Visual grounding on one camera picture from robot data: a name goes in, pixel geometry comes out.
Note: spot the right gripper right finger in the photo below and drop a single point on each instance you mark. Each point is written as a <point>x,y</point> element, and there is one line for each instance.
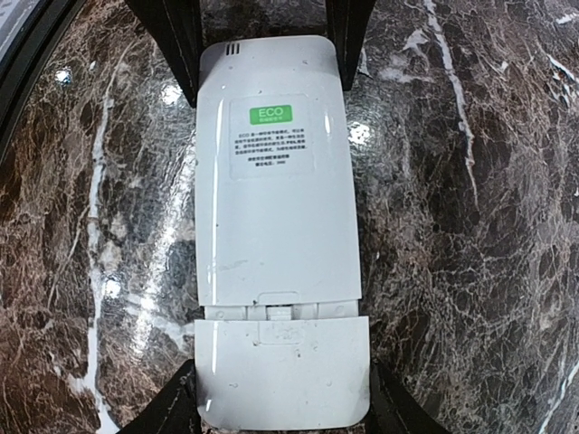
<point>393,409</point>

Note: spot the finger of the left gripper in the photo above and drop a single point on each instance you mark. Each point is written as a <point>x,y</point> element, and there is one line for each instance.
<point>347,22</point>
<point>176,27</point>

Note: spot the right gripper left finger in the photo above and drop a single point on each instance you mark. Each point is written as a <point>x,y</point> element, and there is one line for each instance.
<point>172,410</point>

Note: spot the white battery cover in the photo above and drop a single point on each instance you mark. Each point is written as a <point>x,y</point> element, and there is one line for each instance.
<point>283,375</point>

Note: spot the black front rail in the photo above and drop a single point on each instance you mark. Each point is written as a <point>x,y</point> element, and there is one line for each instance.
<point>30,31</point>

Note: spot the white remote control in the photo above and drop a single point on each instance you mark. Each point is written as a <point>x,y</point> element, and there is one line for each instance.
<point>275,208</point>

